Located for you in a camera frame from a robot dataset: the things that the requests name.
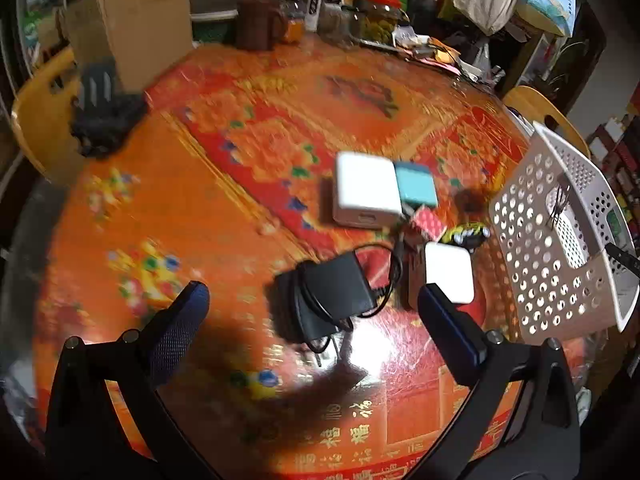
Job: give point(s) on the cardboard box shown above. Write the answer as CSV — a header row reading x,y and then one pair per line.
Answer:
x,y
135,25

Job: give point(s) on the yellow toy car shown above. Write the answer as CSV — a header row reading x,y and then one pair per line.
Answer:
x,y
465,234

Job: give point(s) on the yellow wooden chair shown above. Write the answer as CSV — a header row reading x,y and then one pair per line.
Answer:
x,y
42,120
530,102

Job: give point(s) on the large pickle jar red lid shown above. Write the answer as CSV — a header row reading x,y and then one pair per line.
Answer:
x,y
380,15

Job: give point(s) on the red printed tablecloth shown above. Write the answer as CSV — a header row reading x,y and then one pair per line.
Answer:
x,y
200,170

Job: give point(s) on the large white box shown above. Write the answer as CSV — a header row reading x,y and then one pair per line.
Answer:
x,y
365,185

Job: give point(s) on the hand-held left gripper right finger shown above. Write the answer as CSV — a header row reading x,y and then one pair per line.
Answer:
x,y
450,331

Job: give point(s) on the pile of papers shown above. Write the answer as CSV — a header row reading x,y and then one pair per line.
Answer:
x,y
430,50

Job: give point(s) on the empty glass jar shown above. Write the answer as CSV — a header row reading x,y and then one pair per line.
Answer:
x,y
334,21

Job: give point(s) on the small white square box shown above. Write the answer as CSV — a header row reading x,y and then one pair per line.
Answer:
x,y
449,272

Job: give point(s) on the storage shelf with boxes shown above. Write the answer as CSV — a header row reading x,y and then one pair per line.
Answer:
x,y
620,170

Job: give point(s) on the brown ceramic mug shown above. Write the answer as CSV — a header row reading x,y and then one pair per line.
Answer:
x,y
257,22

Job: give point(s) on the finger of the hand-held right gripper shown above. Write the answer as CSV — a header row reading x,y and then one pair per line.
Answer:
x,y
625,259

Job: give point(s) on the red patterned cube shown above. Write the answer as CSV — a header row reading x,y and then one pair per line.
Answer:
x,y
428,221

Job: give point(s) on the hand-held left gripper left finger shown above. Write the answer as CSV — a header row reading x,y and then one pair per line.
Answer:
x,y
184,321

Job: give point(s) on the jar with orange contents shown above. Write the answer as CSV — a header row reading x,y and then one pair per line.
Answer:
x,y
292,22

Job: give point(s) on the white perforated plastic basket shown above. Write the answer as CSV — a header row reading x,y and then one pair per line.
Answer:
x,y
540,240

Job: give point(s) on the brown rectangular box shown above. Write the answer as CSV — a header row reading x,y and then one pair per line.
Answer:
x,y
414,280

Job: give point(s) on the teal box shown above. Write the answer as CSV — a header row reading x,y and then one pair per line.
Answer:
x,y
416,182

